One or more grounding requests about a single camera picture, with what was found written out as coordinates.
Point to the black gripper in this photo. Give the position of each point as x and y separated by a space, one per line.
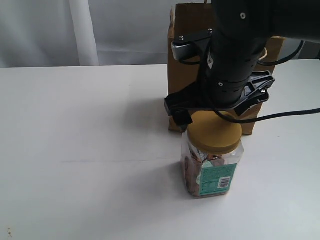
222 95

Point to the plastic jar with yellow lid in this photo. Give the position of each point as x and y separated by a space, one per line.
210 153

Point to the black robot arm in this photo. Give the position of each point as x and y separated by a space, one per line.
226 55

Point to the white backdrop curtain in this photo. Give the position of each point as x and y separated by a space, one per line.
68 33

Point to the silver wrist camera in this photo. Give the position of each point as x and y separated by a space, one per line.
191 45

